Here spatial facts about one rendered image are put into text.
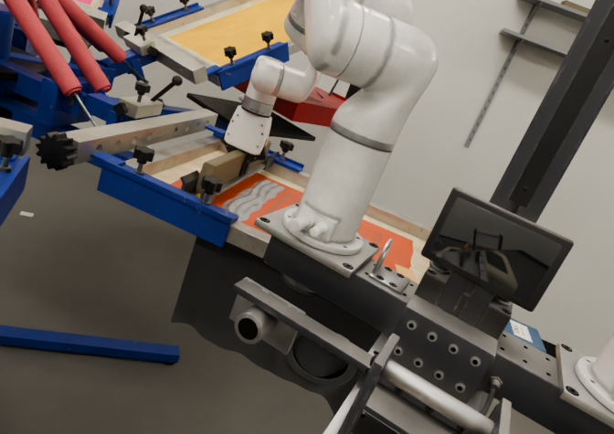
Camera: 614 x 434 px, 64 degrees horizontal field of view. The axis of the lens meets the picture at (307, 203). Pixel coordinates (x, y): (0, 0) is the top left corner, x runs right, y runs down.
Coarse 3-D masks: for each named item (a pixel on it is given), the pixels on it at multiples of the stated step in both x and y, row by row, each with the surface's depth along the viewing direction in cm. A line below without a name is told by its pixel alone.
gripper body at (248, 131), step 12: (240, 108) 123; (240, 120) 123; (252, 120) 122; (264, 120) 122; (228, 132) 125; (240, 132) 124; (252, 132) 123; (264, 132) 123; (240, 144) 125; (252, 144) 124
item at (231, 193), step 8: (176, 184) 120; (224, 192) 126; (232, 192) 128; (216, 200) 119; (224, 200) 121; (264, 208) 125; (256, 216) 119; (248, 224) 113; (264, 232) 112; (376, 256) 123; (384, 264) 120; (392, 264) 122; (400, 264) 124
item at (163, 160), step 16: (192, 144) 140; (208, 144) 146; (224, 144) 156; (128, 160) 113; (160, 160) 120; (176, 160) 129; (288, 176) 153; (304, 176) 152; (368, 208) 150; (384, 208) 150; (240, 224) 103; (400, 224) 149; (416, 224) 148; (240, 240) 101; (256, 240) 100
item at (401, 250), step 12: (252, 180) 142; (288, 192) 144; (300, 192) 147; (372, 228) 141; (384, 228) 144; (384, 240) 135; (396, 240) 139; (408, 240) 143; (396, 252) 130; (408, 252) 134; (408, 264) 126
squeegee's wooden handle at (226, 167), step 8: (232, 152) 123; (240, 152) 126; (216, 160) 113; (224, 160) 115; (232, 160) 118; (240, 160) 125; (264, 160) 148; (208, 168) 109; (216, 168) 110; (224, 168) 115; (232, 168) 121; (240, 168) 128; (200, 176) 110; (216, 176) 112; (224, 176) 118; (232, 176) 124; (200, 184) 111; (200, 192) 111
